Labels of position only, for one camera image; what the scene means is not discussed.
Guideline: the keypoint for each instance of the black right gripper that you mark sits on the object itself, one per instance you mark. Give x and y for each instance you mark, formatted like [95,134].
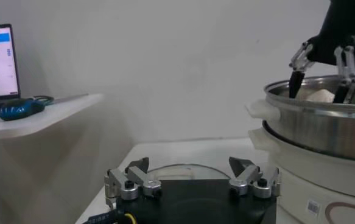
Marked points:
[338,27]

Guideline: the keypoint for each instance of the steel perforated steamer basket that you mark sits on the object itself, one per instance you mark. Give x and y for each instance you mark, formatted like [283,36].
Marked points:
[317,128]

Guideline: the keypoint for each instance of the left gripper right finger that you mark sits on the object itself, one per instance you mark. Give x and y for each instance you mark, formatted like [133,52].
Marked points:
[250,176]

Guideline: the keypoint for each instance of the white electric cooker base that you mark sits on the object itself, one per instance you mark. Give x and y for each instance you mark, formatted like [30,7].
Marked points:
[311,179]

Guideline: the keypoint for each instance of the white side table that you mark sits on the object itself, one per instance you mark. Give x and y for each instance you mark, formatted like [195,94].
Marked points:
[43,118]

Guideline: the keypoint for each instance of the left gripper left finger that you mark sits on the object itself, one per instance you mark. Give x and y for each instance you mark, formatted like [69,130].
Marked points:
[134,178]

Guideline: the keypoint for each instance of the round glass lid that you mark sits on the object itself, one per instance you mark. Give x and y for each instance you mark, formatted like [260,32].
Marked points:
[192,172]

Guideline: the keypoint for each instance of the white steamed baozi bun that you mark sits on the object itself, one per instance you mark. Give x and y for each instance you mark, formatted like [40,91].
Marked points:
[318,95]

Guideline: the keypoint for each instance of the blue computer mouse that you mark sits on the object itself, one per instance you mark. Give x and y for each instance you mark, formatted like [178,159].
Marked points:
[20,109]

